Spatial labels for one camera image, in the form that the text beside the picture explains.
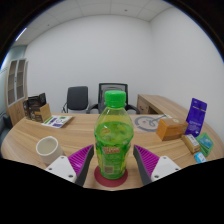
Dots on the grey mesh-back office chair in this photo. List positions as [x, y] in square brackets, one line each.
[131, 100]

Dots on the black padded office chair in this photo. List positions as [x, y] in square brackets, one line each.
[77, 98]

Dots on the green drink bottle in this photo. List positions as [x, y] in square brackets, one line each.
[113, 133]

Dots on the dark brown printed carton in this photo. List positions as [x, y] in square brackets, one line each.
[36, 100]

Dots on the rectangular ceiling light panel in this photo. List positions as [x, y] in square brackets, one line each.
[20, 34]

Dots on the green flat box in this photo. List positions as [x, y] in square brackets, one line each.
[206, 143]

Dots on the small tan packet box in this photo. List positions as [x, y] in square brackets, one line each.
[191, 143]

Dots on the white and pink ribbed cup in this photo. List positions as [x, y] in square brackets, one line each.
[48, 150]

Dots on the small dark brown carton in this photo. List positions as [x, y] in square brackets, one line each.
[26, 110]

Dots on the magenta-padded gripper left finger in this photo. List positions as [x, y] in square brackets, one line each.
[60, 167]

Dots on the wooden side desk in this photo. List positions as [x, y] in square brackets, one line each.
[156, 103]

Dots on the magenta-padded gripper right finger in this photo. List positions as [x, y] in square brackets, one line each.
[165, 166]

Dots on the purple stand-up pouch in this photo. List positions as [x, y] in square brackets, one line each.
[196, 116]

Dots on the small light blue packet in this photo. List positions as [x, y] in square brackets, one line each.
[200, 157]

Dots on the white purple green leaflet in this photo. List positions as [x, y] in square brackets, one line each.
[57, 121]

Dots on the flat round red coaster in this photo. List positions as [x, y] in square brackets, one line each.
[122, 178]

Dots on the tan cardboard box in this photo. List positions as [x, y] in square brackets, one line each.
[42, 114]

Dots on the wooden glass-door shelf cabinet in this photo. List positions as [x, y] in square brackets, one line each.
[16, 93]

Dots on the orange-brown wooden box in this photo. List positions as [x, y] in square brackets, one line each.
[171, 130]

